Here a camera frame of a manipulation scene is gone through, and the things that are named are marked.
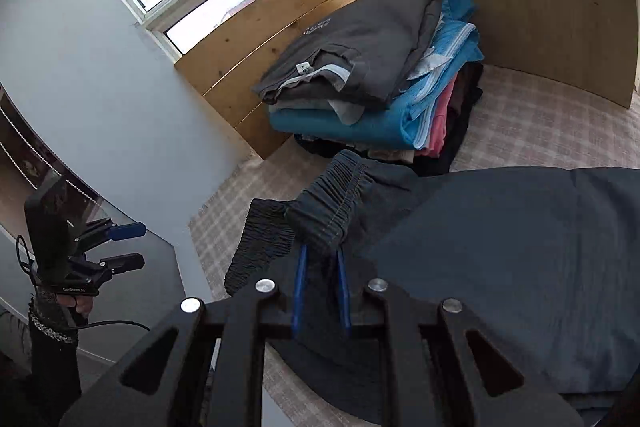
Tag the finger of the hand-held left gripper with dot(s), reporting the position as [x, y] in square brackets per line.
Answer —
[125, 262]
[127, 231]

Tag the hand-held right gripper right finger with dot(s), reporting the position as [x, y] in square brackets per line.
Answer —
[344, 297]

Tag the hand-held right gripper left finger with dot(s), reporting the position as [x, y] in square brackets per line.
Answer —
[299, 297]

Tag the black pants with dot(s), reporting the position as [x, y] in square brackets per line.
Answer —
[500, 257]

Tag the person's left forearm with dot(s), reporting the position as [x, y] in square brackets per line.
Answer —
[55, 367]

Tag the stack of folded clothes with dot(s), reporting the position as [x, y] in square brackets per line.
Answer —
[360, 57]

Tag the person's left hand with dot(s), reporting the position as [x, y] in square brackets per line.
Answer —
[82, 306]

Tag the white railing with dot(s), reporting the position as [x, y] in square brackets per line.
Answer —
[35, 147]

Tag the pine wood board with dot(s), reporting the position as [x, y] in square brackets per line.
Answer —
[250, 57]

